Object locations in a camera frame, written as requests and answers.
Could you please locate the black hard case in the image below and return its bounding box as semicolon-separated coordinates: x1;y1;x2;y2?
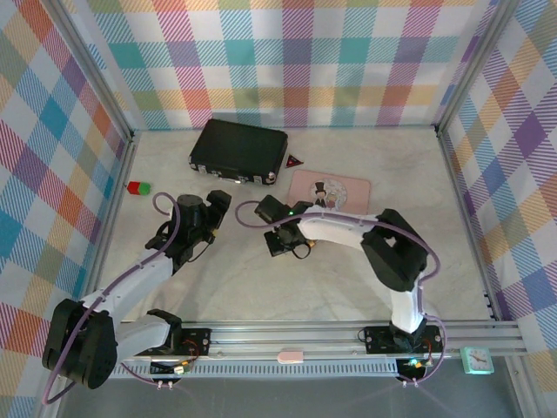
188;118;290;187

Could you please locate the pink oblong object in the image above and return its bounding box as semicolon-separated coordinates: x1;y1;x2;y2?
278;347;305;365

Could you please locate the mint green alarm clock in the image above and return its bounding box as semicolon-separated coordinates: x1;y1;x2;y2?
460;346;495;375

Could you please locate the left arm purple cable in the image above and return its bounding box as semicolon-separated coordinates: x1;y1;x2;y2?
42;191;182;406

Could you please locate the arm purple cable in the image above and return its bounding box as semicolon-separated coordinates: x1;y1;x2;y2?
42;191;182;406
234;199;449;387

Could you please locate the aluminium frame bar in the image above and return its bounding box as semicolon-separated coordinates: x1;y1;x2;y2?
54;0;136;140
130;124;439;132
80;132;138;306
433;0;513;134

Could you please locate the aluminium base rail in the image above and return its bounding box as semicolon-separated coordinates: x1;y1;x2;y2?
121;320;523;361

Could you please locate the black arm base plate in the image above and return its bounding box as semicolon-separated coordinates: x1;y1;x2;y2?
178;327;213;357
363;324;441;354

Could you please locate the slotted grey cable tray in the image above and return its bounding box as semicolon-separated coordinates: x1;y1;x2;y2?
150;357;432;379

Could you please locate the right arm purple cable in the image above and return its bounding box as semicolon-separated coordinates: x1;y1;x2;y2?
234;199;449;387

